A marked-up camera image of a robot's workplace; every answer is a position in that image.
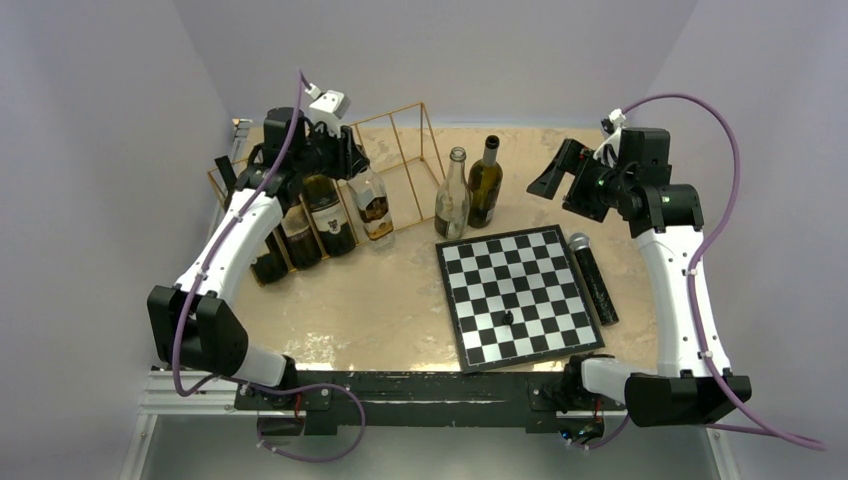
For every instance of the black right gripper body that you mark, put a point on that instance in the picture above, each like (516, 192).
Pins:
(596, 187)

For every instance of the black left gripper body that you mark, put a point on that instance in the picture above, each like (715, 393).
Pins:
(324, 153)

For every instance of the clear liquor bottle black cap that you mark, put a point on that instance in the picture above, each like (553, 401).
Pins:
(371, 200)

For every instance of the dark green wine bottle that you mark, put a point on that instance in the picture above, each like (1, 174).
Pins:
(302, 246)

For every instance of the green bottle white label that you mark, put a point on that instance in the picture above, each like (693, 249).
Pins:
(270, 265)

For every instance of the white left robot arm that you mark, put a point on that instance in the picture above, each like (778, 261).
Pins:
(192, 322)

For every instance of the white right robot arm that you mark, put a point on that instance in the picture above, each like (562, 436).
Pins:
(693, 383)

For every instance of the dark green bottle silver neck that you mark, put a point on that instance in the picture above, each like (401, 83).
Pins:
(484, 183)

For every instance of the clear empty glass bottle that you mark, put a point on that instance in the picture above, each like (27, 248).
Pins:
(453, 198)

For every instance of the black glitter microphone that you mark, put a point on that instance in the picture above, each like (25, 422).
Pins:
(579, 244)

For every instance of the black white chessboard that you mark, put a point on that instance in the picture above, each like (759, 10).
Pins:
(528, 272)

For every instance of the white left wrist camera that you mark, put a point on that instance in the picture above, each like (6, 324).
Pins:
(327, 106)

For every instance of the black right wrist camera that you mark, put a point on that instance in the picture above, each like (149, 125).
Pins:
(643, 155)

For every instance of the gold wire wine rack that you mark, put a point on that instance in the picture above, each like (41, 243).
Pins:
(401, 145)

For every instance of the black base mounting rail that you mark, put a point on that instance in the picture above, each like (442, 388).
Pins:
(532, 401)

